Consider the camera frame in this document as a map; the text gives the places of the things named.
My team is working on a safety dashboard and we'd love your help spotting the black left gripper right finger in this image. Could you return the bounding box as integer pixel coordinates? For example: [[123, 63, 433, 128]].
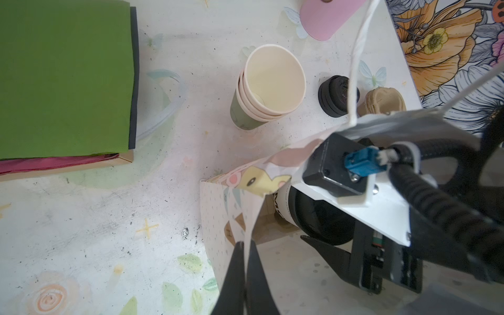
[[245, 241, 280, 315]]

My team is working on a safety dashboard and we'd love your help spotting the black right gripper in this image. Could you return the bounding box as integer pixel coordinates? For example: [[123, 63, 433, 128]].
[[301, 221, 423, 294]]

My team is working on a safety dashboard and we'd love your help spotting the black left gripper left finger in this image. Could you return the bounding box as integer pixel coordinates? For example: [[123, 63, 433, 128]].
[[211, 241, 245, 315]]

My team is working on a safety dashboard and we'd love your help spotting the white paper coffee cup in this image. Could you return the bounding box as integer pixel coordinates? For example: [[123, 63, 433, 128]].
[[274, 181, 299, 228]]

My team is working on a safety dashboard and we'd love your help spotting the cartoon animal paper gift bag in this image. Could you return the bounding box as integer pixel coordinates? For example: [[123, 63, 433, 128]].
[[201, 1, 503, 283]]

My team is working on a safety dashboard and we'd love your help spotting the brown pulp cup carrier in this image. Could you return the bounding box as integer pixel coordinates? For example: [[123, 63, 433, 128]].
[[357, 87, 406, 116]]

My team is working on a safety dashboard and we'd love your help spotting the black plastic cup lid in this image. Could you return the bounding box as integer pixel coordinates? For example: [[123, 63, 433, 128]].
[[288, 187, 356, 245]]

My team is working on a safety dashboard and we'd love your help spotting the stack of black lids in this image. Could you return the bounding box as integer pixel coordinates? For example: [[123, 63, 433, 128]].
[[318, 76, 349, 118]]

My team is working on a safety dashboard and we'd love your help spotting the black paper napkin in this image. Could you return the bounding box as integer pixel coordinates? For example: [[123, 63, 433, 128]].
[[129, 7, 140, 150]]

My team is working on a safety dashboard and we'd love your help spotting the stack of paper cups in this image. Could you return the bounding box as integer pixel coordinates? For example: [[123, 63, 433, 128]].
[[230, 44, 307, 131]]

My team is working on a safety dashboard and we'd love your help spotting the pink plastic straw cup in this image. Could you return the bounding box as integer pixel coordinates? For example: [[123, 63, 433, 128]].
[[299, 0, 366, 41]]

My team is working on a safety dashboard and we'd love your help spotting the pink paper napkin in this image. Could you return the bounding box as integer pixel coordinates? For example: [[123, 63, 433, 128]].
[[1, 154, 119, 175]]

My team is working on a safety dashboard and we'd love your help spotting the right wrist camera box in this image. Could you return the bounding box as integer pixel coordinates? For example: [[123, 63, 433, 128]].
[[303, 133, 388, 197]]

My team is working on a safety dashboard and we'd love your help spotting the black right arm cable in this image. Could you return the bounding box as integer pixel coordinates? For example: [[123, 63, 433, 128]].
[[387, 113, 504, 284]]

